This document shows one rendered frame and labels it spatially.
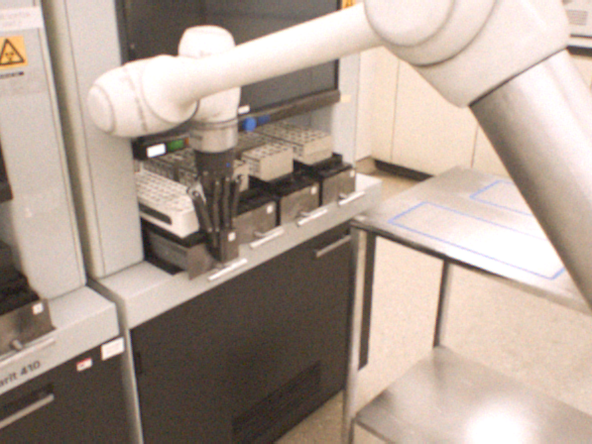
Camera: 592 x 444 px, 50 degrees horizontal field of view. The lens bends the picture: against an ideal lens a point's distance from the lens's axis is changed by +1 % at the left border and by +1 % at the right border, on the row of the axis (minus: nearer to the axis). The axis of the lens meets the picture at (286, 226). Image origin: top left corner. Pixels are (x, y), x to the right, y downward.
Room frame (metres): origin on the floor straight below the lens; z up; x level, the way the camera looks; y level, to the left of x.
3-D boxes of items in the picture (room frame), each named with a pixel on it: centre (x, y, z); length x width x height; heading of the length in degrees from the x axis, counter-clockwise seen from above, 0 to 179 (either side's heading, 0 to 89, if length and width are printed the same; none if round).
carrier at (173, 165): (1.42, 0.23, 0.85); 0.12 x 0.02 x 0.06; 137
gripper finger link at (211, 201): (1.11, 0.14, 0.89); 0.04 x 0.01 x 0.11; 47
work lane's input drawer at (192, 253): (1.35, 0.38, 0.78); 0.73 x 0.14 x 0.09; 47
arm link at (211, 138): (1.12, 0.13, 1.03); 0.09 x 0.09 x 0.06
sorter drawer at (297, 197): (1.60, 0.20, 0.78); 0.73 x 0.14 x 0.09; 47
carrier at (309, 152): (1.55, -0.08, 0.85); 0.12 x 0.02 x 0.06; 136
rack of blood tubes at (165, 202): (1.25, 0.28, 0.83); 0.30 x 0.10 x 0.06; 47
